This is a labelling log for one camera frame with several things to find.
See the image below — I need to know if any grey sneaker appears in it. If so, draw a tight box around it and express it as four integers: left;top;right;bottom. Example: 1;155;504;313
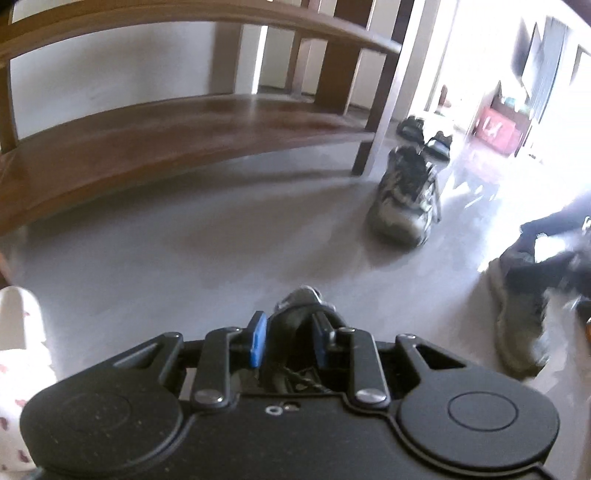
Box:
488;220;591;380
367;145;443;247
263;286;343;394

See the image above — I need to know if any red box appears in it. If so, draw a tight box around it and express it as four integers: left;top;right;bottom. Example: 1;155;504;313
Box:
475;104;519;154

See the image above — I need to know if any white slipper with red hearts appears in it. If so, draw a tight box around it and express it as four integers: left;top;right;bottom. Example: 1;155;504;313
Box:
0;286;58;472

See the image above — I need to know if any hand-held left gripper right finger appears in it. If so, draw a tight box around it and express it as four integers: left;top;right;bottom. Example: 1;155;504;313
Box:
310;313;468;411

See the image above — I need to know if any wooden shoe rack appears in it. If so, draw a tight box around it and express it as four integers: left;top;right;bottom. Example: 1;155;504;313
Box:
0;0;428;238

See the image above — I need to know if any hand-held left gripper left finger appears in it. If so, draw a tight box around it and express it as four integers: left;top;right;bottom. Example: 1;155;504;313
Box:
111;311;269;414

